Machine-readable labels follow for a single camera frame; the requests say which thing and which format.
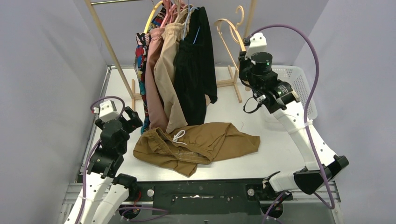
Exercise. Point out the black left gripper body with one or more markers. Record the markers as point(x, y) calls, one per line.
point(129, 120)

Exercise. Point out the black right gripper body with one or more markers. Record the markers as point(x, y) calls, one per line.
point(245, 74)

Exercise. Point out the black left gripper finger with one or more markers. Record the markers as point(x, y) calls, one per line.
point(136, 123)
point(131, 113)

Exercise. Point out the white plastic basket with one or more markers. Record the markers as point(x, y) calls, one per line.
point(295, 76)

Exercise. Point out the brown shorts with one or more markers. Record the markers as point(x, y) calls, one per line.
point(185, 148)

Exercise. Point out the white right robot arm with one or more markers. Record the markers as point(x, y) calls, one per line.
point(321, 163)

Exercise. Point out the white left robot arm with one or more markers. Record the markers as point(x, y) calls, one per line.
point(104, 190)

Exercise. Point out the pink shorts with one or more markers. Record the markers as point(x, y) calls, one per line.
point(157, 116)

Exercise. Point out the black shorts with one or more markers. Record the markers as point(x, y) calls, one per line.
point(195, 78)

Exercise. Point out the beige shorts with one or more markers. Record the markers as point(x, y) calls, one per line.
point(164, 73)

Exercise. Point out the comic print shorts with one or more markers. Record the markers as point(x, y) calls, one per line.
point(141, 53)

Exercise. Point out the blue hanger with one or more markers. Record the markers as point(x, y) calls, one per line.
point(190, 10)

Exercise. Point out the pink hanger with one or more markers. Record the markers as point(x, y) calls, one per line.
point(170, 6)

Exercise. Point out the yellow hanger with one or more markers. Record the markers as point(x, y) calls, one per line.
point(151, 16)

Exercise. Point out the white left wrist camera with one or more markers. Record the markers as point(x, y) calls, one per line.
point(106, 111)

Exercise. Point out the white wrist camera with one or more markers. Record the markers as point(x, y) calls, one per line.
point(256, 43)
point(106, 111)

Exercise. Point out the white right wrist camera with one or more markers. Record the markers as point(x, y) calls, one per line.
point(256, 43)

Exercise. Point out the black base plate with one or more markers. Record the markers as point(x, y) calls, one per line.
point(204, 197)

